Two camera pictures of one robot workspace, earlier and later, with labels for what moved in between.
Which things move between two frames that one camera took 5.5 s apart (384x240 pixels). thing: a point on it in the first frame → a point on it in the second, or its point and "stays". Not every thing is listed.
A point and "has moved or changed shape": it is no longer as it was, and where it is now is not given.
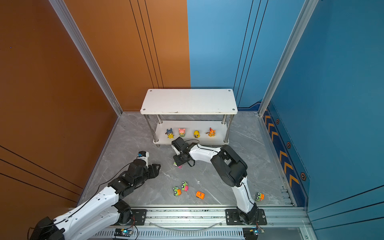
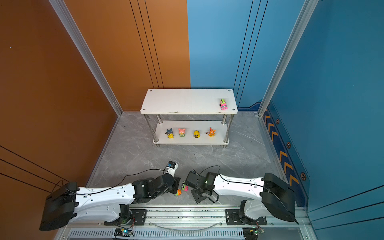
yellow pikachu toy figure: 170,133 stays
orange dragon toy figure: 211,133 stays
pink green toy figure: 182,132 stays
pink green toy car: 175,164 has moved or changed shape
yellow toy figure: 196,134 stays
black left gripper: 153,170 → 176,180
